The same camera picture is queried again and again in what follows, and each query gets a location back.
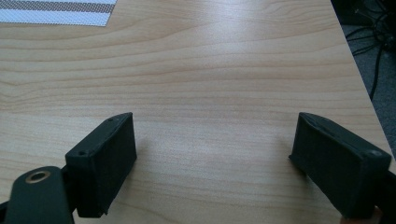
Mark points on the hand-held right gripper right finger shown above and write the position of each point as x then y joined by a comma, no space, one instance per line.
339,168

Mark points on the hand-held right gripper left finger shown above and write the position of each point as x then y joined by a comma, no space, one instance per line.
99,165

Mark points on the white grey striped woven mat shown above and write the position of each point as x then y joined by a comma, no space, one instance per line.
56,11

